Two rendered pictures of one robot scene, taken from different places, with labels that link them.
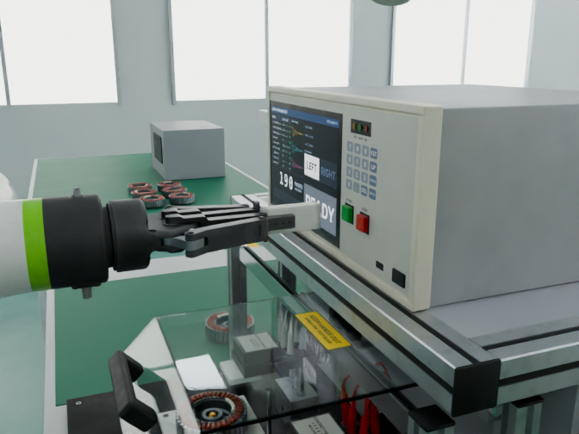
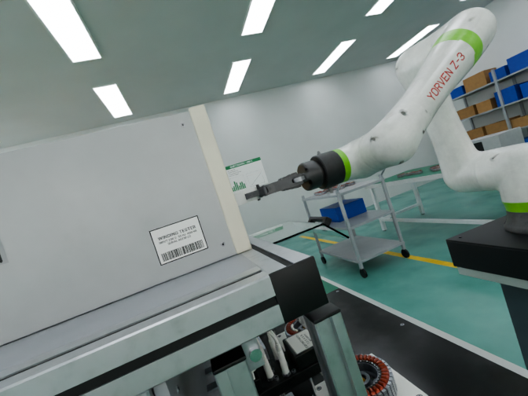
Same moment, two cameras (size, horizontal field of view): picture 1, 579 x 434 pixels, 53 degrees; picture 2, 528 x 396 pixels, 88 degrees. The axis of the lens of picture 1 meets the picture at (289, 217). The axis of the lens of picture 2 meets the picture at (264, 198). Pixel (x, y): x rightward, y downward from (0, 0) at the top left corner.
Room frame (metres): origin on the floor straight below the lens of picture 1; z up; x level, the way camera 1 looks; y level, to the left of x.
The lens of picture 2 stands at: (1.31, 0.11, 1.19)
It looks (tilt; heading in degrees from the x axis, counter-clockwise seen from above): 2 degrees down; 186
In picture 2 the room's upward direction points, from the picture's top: 18 degrees counter-clockwise
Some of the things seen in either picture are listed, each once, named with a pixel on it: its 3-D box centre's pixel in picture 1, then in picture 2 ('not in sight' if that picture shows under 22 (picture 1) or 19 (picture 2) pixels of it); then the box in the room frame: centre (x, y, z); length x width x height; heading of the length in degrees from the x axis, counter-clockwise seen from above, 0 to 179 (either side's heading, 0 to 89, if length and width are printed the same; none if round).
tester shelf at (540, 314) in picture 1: (436, 245); (137, 284); (0.83, -0.22, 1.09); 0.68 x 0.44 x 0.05; 21
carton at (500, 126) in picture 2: not in sight; (503, 126); (-4.78, 4.66, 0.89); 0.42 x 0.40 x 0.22; 23
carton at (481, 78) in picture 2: not in sight; (480, 80); (-4.93, 4.60, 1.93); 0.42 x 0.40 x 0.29; 23
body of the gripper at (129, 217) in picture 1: (152, 232); (301, 178); (0.59, 0.14, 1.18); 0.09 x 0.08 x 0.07; 111
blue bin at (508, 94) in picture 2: not in sight; (513, 93); (-4.48, 4.77, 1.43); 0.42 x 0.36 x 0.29; 109
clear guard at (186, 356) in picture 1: (274, 369); (272, 245); (0.57, 0.02, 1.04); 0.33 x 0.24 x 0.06; 111
